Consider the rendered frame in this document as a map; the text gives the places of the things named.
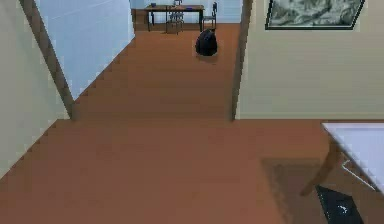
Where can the black round bag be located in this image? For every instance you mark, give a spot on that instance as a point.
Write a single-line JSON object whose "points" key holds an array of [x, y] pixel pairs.
{"points": [[206, 43]]}

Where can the grey metal chair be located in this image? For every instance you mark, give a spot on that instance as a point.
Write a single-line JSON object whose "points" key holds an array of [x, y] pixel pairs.
{"points": [[175, 20]]}

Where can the black metal chair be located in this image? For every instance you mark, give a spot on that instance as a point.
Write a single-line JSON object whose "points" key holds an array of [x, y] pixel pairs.
{"points": [[210, 16]]}

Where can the blue flat book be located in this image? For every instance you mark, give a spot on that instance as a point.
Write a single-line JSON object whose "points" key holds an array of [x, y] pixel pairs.
{"points": [[189, 8]]}

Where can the dark wooden desk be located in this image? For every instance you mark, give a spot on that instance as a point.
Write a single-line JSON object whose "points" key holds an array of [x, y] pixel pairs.
{"points": [[173, 8]]}

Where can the white top wooden table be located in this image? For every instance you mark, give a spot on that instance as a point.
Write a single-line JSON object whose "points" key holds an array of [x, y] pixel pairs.
{"points": [[361, 146]]}

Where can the framed grey wall picture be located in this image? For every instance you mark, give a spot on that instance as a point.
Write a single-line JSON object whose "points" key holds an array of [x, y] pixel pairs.
{"points": [[313, 13]]}

